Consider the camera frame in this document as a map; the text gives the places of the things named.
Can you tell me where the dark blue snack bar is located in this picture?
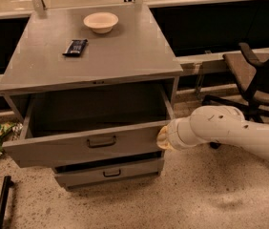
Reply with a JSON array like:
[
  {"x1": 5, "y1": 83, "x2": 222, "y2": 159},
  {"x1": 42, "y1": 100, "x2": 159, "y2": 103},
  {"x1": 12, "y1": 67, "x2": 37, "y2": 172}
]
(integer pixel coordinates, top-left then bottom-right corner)
[{"x1": 63, "y1": 39, "x2": 88, "y2": 57}]

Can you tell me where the grey top drawer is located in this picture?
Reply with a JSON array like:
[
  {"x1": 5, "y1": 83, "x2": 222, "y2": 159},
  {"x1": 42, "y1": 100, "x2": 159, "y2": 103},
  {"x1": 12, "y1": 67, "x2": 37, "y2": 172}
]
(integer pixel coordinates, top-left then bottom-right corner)
[{"x1": 4, "y1": 82, "x2": 174, "y2": 167}]

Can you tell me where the grey drawer cabinet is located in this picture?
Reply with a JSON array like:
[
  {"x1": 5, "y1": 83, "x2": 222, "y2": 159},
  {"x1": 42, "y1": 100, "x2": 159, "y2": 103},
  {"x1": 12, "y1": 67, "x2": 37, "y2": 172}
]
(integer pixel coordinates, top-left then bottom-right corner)
[{"x1": 0, "y1": 3, "x2": 184, "y2": 189}]

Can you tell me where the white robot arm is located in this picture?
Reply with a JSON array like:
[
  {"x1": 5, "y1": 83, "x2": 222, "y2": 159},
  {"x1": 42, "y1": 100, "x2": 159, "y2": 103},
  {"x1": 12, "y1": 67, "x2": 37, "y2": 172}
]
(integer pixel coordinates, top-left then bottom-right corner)
[{"x1": 156, "y1": 106, "x2": 269, "y2": 161}]

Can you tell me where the black office chair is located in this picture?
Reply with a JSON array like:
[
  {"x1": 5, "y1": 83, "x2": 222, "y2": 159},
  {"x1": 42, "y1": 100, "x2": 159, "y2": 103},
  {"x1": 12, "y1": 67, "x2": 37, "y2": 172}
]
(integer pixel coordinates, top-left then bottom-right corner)
[{"x1": 200, "y1": 41, "x2": 269, "y2": 171}]

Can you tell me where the grey drawer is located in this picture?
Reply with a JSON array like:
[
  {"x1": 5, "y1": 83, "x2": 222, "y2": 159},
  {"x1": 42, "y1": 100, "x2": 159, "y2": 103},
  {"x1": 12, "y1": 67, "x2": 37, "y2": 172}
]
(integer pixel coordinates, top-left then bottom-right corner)
[
  {"x1": 54, "y1": 151, "x2": 164, "y2": 190},
  {"x1": 4, "y1": 82, "x2": 174, "y2": 167}
]

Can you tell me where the cream paper bowl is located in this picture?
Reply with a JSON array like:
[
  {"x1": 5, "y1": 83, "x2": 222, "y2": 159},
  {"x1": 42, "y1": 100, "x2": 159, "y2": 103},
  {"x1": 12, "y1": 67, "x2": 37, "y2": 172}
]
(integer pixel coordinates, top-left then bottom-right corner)
[{"x1": 83, "y1": 12, "x2": 118, "y2": 34}]

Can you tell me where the black stand base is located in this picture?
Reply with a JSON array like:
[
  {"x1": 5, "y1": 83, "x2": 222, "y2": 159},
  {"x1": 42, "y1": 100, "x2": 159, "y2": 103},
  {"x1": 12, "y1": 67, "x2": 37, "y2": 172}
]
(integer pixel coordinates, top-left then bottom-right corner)
[{"x1": 0, "y1": 176, "x2": 13, "y2": 229}]

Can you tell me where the grey bottom drawer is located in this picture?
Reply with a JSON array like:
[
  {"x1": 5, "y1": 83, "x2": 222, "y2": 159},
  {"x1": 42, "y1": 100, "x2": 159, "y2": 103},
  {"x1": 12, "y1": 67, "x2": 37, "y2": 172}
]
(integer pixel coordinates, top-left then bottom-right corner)
[{"x1": 54, "y1": 151, "x2": 164, "y2": 190}]

